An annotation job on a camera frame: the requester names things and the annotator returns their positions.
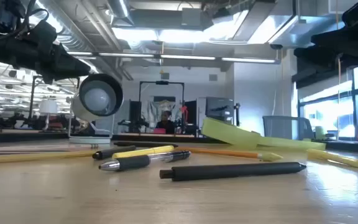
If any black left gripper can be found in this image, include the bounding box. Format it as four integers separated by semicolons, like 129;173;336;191
0;30;92;85

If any short black stylus pen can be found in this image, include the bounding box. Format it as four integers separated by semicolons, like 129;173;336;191
91;145;137;161

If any yellow pencil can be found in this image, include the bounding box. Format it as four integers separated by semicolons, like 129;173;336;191
0;149;96;165

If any yellow highlighter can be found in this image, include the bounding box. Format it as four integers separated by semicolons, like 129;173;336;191
112;144;175;160
306;148;358;169

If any black pen with clear barrel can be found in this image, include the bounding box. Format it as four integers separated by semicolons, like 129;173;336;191
98;151;191;172

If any translucent yellow-green supply box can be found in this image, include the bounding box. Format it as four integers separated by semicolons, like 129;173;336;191
201;117;327;152

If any orange pencil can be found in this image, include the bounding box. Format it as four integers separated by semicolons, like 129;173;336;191
175;146;284;162

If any matte black pen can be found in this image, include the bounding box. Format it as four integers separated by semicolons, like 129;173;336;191
159;161;307;182

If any white shaded table lamp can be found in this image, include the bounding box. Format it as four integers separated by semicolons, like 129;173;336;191
39;99;59;131

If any ceiling tube light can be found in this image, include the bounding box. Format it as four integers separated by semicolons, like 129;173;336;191
98;52;155;58
160;54;217;62
221;57;277;64

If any grey office chair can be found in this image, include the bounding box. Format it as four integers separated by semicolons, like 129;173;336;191
262;115;315;141

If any person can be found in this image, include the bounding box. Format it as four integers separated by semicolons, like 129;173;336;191
155;110;177;135

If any grey metal cabinet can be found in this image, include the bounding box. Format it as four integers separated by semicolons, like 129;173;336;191
197;96;235;126

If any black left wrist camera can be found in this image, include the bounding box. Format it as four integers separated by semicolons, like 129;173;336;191
25;19;58;46

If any black rectangular stand frame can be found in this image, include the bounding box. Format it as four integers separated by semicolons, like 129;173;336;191
139;80;186;135

